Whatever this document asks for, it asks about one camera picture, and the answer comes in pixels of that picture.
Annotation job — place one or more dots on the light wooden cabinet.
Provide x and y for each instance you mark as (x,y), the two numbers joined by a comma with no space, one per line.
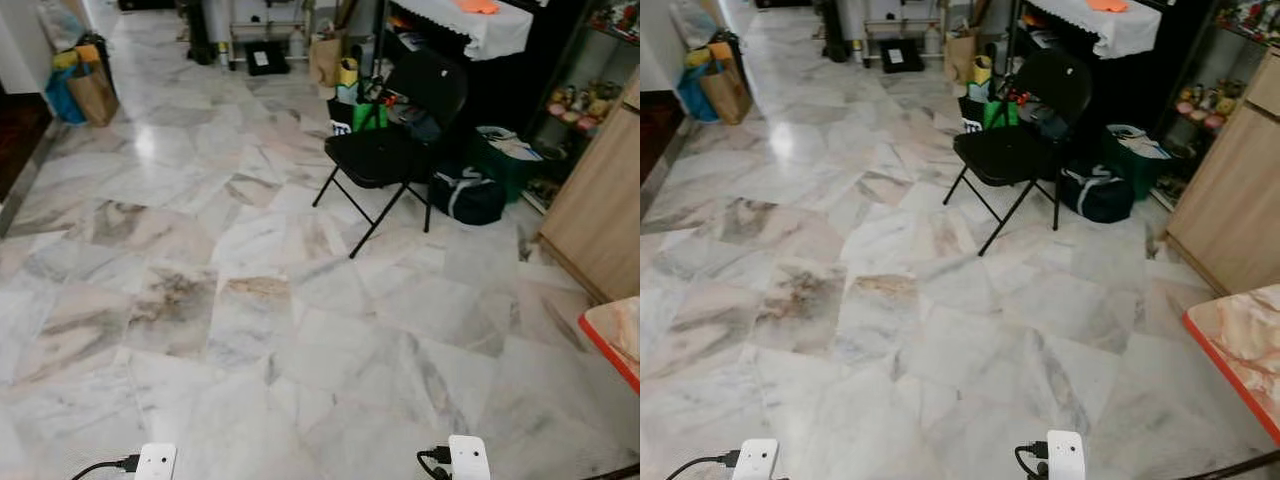
(1230,190)
(598,195)

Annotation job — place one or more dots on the red-edged marble table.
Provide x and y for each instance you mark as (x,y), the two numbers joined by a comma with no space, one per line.
(618,335)
(1245,345)

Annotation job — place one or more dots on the dark wooden furniture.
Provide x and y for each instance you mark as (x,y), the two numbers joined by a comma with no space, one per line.
(20,135)
(655,125)

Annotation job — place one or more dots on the display shelf with figurines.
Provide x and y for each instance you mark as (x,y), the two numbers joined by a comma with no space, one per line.
(585,100)
(1205,105)

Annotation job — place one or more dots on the blue shopping bag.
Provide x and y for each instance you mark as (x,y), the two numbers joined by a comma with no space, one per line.
(62,102)
(693,98)

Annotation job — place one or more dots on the green tote bag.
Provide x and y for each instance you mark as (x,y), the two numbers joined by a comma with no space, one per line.
(1140,158)
(510,160)

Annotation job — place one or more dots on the large brown paper bag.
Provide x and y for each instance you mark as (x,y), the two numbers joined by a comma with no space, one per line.
(94,98)
(726,95)

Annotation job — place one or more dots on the dark blue duffel bag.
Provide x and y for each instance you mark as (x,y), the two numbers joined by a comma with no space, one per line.
(1095,195)
(468,198)

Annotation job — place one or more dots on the black sideboard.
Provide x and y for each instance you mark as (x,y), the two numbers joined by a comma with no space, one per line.
(515,85)
(1135,88)

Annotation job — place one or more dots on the dark brown metal bar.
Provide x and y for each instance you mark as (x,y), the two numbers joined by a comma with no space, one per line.
(615,471)
(1235,465)

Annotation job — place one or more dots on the white lace tablecloth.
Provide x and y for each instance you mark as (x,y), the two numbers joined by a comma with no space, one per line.
(490,30)
(1115,32)

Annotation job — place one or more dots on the black folding chair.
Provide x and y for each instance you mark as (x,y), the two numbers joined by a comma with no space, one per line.
(1000,152)
(375,155)

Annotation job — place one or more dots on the orange cloth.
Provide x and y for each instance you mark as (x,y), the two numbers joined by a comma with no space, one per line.
(1107,5)
(478,6)

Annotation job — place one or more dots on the bright green shopping bag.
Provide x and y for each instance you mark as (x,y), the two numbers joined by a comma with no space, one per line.
(368,117)
(1000,113)

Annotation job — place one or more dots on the white metal rack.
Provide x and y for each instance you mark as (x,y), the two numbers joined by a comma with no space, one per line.
(905,18)
(270,20)

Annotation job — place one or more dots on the small brown paper bag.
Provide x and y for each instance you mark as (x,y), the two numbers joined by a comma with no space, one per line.
(960,58)
(324,62)

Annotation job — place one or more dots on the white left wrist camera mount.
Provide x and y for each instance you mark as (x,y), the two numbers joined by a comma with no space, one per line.
(755,462)
(156,464)

